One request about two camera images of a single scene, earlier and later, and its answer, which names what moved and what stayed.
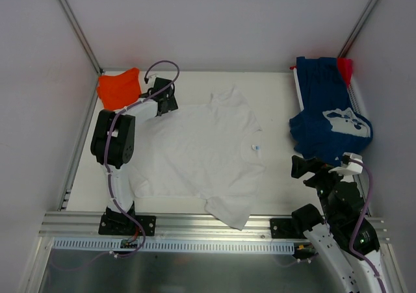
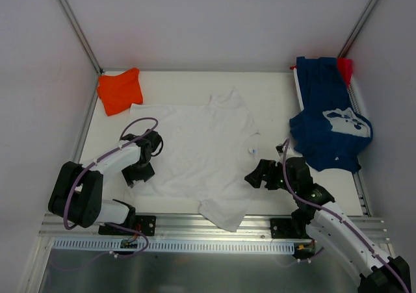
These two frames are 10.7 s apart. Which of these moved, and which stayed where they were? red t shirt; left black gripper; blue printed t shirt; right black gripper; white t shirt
Moved: left black gripper; right black gripper
Stayed: white t shirt; red t shirt; blue printed t shirt
